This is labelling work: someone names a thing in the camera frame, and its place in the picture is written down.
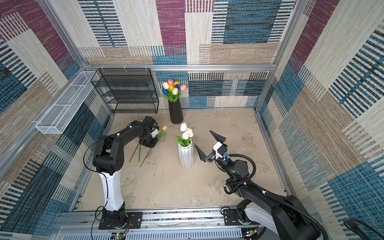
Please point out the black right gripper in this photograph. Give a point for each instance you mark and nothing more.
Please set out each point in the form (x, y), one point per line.
(211, 158)

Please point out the black tapered vase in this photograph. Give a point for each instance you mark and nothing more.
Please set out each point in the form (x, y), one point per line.
(175, 110)

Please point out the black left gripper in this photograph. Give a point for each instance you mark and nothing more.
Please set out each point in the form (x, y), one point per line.
(153, 144)

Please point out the pink tulip on table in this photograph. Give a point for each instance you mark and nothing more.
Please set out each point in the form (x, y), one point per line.
(137, 148)

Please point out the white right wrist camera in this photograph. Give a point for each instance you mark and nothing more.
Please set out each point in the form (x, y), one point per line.
(221, 151)

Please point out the black wire shelf rack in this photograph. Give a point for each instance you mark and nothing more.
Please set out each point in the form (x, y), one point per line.
(130, 90)

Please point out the white ribbed vase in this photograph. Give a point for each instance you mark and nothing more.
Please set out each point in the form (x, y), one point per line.
(186, 155)

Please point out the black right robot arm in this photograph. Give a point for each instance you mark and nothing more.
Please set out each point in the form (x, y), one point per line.
(285, 216)

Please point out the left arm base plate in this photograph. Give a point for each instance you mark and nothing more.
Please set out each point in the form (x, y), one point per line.
(115, 220)

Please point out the aluminium front rail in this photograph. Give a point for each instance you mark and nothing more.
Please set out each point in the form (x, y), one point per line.
(153, 219)

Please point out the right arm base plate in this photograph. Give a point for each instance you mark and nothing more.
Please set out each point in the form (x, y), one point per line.
(233, 217)

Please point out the light pink tulip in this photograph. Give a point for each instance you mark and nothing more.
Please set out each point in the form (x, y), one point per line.
(183, 88)

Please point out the white mesh wall basket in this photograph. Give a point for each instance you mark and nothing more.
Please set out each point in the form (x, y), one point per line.
(58, 117)

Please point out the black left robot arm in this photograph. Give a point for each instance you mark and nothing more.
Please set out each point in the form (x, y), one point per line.
(109, 159)

